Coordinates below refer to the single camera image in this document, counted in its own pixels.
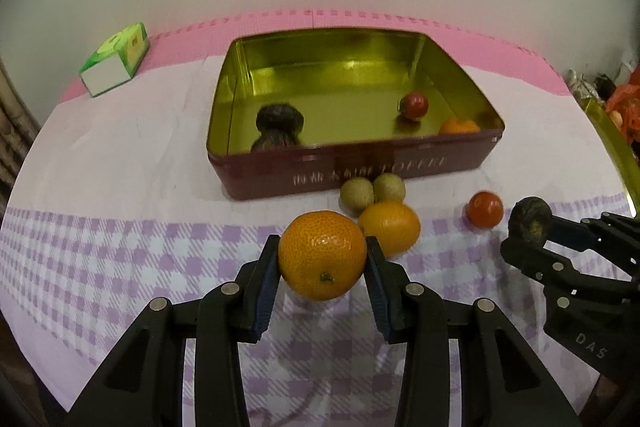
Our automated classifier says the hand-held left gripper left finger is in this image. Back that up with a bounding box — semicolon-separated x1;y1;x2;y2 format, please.
65;234;281;427

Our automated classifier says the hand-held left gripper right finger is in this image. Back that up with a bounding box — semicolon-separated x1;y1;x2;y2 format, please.
365;236;583;427

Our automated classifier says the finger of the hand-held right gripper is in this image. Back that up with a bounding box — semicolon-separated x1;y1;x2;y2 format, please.
501;237;582;291
549;214;640;281

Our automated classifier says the red tomato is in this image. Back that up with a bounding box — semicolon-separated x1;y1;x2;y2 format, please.
400;92;429;122
466;191;504;228

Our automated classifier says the orange mandarin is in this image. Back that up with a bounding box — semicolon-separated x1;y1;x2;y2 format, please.
358;201;422;258
439;117;481;135
278;210;369;303

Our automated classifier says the brown green kiwi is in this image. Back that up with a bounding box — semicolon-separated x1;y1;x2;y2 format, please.
340;178;375;212
372;173;406;202

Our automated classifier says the red rectangular tin box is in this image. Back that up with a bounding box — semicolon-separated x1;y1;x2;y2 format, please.
207;27;506;202

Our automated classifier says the clutter at right edge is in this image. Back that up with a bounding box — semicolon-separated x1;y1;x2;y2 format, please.
582;97;640;212

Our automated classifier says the orange plastic bag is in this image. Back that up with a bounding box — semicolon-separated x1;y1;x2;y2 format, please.
605;84;640;142

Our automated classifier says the crumpled silver wrapper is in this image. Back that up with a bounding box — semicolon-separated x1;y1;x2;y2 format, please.
565;68;608;100

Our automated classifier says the purple checked tablecloth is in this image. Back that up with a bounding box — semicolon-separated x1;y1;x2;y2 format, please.
0;52;636;427

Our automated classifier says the pink foam mat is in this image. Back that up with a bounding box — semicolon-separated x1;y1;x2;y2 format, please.
57;9;571;105

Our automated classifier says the green tissue box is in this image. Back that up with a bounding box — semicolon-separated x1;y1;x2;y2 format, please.
79;22;150;98

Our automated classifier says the beige rattan furniture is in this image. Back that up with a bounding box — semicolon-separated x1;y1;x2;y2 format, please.
0;72;41;188

